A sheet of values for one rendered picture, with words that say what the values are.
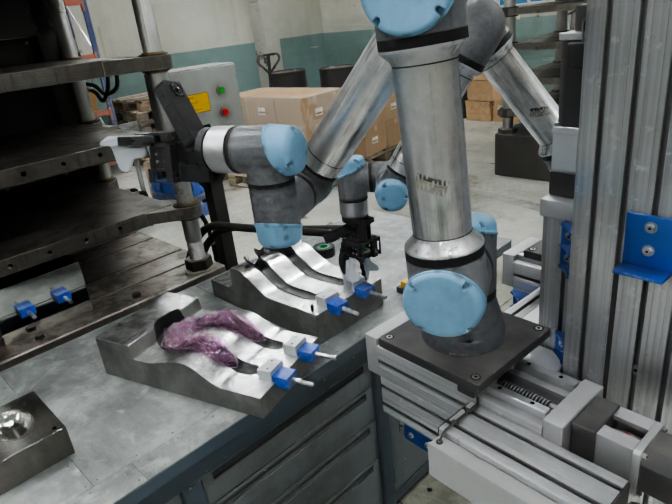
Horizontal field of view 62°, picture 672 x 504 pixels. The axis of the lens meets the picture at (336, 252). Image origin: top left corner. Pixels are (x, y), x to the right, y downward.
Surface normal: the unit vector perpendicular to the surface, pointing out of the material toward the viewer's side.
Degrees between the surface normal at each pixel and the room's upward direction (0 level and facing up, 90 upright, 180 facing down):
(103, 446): 0
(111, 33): 90
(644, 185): 90
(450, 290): 98
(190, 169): 81
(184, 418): 0
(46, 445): 90
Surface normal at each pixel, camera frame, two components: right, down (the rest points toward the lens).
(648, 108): -0.74, 0.33
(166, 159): -0.42, 0.26
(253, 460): 0.71, 0.21
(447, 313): -0.32, 0.52
